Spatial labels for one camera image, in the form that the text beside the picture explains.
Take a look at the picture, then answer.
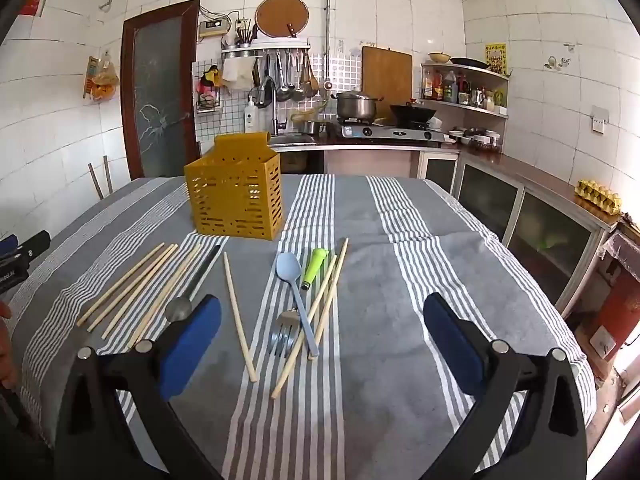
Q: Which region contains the yellow perforated utensil basket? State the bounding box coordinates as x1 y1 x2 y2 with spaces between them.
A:
184 132 286 240

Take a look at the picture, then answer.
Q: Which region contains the red box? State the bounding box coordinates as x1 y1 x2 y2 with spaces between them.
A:
589 275 640 361

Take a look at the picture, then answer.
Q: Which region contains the row of hanging kitchen utensils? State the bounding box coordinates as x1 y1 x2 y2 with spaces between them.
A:
249 51 321 109

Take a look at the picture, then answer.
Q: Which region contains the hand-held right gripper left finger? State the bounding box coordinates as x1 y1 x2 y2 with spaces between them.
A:
54 295 223 480

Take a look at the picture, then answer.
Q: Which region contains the yellow wall poster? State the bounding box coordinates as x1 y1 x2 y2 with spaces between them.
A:
484 42 508 76

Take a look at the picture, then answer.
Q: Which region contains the black wok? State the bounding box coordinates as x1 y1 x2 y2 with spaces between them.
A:
389 103 437 130

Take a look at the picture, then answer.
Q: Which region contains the yellow wall device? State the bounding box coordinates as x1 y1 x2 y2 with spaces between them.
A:
198 17 232 38

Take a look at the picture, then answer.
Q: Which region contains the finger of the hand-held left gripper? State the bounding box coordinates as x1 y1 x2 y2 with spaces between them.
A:
0 230 52 264

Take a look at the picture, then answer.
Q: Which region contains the metal wall shelf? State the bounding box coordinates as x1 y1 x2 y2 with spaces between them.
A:
221 40 312 59

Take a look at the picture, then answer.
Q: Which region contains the black pan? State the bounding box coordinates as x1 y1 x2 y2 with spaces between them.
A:
449 56 491 71

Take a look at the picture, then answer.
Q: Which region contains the light blue spoon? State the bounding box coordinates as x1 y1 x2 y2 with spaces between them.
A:
276 252 321 357

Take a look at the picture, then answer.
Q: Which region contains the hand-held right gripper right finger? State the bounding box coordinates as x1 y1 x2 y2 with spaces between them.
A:
423 292 589 480

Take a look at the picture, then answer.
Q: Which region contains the row of condiment bottles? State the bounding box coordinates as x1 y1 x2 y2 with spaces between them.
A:
422 69 507 112

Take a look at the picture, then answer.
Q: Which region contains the rectangular wooden cutting board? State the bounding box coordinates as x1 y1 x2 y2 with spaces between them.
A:
361 46 414 111

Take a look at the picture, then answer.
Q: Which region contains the steel cooking pot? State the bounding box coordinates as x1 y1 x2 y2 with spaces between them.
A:
331 90 383 122

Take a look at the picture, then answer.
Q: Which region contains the person's left hand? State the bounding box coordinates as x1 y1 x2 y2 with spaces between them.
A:
0 301 17 388

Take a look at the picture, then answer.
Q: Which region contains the wire wall rack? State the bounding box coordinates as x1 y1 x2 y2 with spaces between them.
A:
194 62 224 117

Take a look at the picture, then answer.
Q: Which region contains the green-handled metal fork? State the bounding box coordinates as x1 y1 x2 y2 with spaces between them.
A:
267 247 331 357

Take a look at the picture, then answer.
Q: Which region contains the brown door with frosted glass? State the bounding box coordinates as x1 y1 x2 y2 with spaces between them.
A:
121 0 202 181

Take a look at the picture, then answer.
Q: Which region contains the steel kitchen faucet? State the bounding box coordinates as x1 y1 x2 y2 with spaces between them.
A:
266 76 289 136

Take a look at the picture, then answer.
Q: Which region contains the orange hanging bag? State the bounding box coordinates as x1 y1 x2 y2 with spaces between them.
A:
82 51 121 103

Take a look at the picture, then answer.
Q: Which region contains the yellow egg tray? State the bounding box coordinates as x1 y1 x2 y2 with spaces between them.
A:
574 178 623 217

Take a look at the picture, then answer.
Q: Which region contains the white hanging cloth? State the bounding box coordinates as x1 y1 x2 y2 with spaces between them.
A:
222 57 254 92

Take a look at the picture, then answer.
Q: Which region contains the cluster of bowls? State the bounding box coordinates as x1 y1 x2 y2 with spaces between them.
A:
447 127 502 152

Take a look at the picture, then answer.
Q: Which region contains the corner wall shelf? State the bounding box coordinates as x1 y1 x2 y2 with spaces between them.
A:
420 61 511 120

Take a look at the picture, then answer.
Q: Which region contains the kitchen counter cabinet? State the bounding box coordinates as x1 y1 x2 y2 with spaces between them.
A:
270 141 621 318

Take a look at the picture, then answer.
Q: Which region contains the vertical wall pipe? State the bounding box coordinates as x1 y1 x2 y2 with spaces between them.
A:
323 0 334 92

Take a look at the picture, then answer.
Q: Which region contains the black-handled metal spoon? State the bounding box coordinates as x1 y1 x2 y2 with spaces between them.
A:
165 244 223 323

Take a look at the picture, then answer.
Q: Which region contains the steel gas stove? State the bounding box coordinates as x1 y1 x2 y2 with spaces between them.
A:
340 121 447 143

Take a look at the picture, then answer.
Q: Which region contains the grey striped tablecloth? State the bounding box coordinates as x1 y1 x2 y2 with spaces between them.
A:
7 174 598 480

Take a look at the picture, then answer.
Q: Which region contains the round wooden board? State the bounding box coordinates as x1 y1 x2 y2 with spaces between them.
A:
255 0 311 39

